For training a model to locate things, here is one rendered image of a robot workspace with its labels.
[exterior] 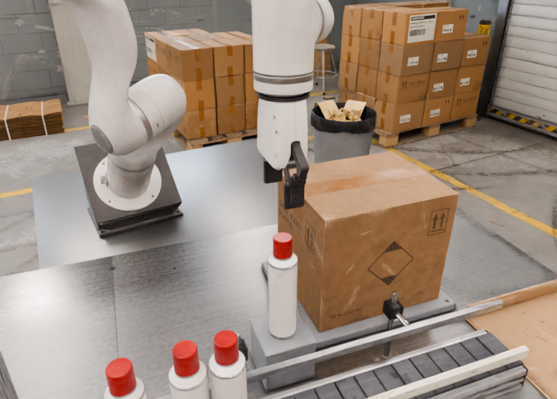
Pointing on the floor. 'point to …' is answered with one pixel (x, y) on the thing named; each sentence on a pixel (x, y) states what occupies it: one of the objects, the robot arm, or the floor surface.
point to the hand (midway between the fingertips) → (283, 188)
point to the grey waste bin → (340, 145)
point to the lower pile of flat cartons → (31, 119)
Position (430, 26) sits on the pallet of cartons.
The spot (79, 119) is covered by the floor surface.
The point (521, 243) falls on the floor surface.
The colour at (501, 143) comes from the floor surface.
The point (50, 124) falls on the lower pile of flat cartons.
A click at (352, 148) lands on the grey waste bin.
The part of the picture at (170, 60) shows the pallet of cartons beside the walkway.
